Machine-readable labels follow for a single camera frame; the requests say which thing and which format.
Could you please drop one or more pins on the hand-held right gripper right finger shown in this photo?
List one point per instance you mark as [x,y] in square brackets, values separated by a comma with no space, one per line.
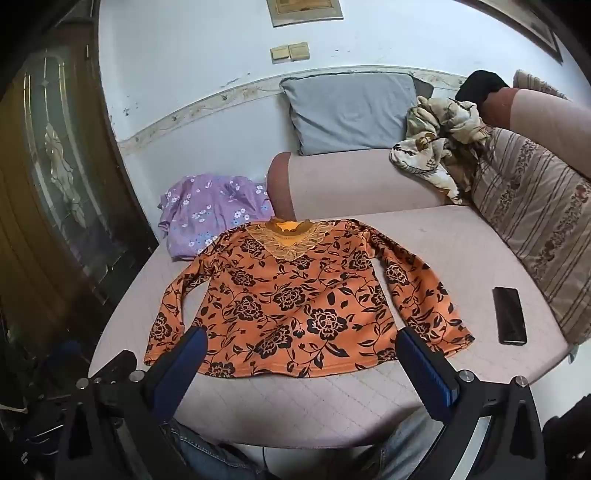
[422,369]

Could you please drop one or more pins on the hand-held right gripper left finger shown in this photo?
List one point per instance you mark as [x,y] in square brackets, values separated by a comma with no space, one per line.
[184,369]

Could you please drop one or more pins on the orange black floral blouse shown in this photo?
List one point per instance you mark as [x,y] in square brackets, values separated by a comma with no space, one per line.
[295,300]

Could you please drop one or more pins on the person's blue jeans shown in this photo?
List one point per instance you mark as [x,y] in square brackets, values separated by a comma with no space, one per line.
[207,452]

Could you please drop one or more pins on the black smartphone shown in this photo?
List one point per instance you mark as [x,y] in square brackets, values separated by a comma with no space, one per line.
[509,316]

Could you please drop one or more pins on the purple floral garment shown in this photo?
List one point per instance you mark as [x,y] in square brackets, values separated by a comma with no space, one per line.
[207,207]

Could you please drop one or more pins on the striped fabric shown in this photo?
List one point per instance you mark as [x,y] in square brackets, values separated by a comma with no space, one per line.
[535,207]

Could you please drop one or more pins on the pink sofa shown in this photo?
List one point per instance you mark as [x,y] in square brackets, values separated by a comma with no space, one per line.
[351,184]

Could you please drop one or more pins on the wooden door with glass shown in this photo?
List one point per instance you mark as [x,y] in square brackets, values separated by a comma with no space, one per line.
[60,194]

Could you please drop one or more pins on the cream patterned cloth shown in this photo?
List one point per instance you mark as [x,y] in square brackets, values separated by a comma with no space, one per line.
[434,138]

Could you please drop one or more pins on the grey cloth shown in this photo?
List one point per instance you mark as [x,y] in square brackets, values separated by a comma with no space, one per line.
[351,110]

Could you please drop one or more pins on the black cloth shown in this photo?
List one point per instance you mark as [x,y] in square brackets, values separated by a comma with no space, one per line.
[480,87]

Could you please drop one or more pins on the striped floral cushion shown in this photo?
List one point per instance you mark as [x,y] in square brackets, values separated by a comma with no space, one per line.
[535,83]

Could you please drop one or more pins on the beige wall switch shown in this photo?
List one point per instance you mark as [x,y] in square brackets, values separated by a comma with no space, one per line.
[280,55]
[299,51]

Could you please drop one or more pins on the framed wall picture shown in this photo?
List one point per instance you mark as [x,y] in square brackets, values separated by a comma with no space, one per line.
[304,11]
[531,27]

